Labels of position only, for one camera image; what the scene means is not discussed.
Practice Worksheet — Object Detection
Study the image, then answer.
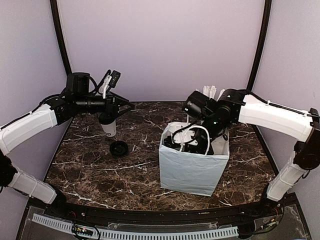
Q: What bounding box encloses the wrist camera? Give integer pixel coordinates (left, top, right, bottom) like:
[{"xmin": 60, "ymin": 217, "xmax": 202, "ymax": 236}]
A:
[
  {"xmin": 101, "ymin": 70, "xmax": 121, "ymax": 99},
  {"xmin": 171, "ymin": 128, "xmax": 198, "ymax": 146}
]

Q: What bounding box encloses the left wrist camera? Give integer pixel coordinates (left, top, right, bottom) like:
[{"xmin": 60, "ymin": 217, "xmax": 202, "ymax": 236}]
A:
[{"xmin": 101, "ymin": 70, "xmax": 121, "ymax": 99}]

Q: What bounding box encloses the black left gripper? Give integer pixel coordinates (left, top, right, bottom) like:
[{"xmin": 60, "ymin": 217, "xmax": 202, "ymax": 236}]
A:
[{"xmin": 75, "ymin": 90, "xmax": 135, "ymax": 119}]

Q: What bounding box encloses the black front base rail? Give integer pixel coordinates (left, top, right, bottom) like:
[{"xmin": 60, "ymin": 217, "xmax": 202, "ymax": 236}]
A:
[{"xmin": 17, "ymin": 193, "xmax": 311, "ymax": 240}]

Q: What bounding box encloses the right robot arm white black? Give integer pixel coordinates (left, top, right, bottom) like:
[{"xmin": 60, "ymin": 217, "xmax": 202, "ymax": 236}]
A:
[{"xmin": 183, "ymin": 89, "xmax": 320, "ymax": 217}]

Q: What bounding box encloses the white wrapped straws bundle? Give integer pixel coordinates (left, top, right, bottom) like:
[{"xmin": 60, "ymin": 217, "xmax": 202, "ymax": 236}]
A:
[{"xmin": 202, "ymin": 85, "xmax": 225, "ymax": 100}]

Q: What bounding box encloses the white paper coffee cup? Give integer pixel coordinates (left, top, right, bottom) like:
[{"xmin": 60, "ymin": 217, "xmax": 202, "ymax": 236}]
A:
[{"xmin": 100, "ymin": 120, "xmax": 117, "ymax": 137}]

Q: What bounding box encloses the grey slotted cable duct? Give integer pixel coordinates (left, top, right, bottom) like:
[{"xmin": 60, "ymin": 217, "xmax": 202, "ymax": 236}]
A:
[{"xmin": 31, "ymin": 213, "xmax": 239, "ymax": 240}]

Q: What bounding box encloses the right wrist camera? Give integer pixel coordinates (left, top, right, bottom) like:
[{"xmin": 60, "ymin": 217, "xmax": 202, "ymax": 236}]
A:
[{"xmin": 171, "ymin": 128, "xmax": 198, "ymax": 146}]

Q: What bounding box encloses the left black frame post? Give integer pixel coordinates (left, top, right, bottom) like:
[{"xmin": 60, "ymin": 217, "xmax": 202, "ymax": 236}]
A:
[{"xmin": 49, "ymin": 0, "xmax": 72, "ymax": 75}]

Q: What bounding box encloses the black frame post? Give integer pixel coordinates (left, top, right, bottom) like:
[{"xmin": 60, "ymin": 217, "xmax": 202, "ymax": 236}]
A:
[
  {"xmin": 49, "ymin": 0, "xmax": 72, "ymax": 75},
  {"xmin": 246, "ymin": 0, "xmax": 272, "ymax": 91}
]

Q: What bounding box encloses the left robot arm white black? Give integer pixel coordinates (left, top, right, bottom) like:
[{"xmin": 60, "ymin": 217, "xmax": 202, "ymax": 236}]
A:
[{"xmin": 0, "ymin": 70, "xmax": 135, "ymax": 218}]

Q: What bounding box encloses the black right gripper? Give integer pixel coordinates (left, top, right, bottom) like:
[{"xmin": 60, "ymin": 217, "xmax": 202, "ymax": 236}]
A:
[{"xmin": 184, "ymin": 113, "xmax": 224, "ymax": 165}]

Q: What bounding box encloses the right black frame post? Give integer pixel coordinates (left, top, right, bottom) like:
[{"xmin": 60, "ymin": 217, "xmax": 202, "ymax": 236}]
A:
[{"xmin": 246, "ymin": 0, "xmax": 272, "ymax": 91}]

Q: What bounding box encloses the black plastic cup lid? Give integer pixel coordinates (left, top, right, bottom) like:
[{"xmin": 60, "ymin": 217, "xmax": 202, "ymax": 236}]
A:
[{"xmin": 109, "ymin": 140, "xmax": 129, "ymax": 157}]

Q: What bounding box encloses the white paper takeout bag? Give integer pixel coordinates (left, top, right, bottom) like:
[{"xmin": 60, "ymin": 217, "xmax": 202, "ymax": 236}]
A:
[{"xmin": 158, "ymin": 121, "xmax": 230, "ymax": 197}]

